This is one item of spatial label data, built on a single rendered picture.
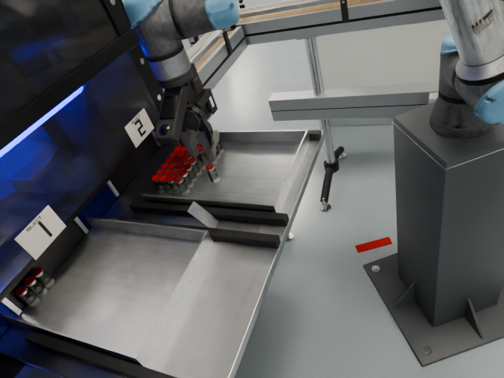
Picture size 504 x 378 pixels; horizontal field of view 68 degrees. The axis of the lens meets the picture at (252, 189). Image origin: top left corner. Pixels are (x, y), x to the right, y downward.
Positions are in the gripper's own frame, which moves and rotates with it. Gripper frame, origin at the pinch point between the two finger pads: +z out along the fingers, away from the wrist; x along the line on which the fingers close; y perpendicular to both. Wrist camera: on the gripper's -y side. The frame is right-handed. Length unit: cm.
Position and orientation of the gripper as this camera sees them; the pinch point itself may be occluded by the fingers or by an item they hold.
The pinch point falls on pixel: (203, 158)
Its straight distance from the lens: 87.5
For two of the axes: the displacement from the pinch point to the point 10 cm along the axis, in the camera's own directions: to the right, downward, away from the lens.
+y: 3.5, -6.8, 6.4
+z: 2.6, 7.3, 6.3
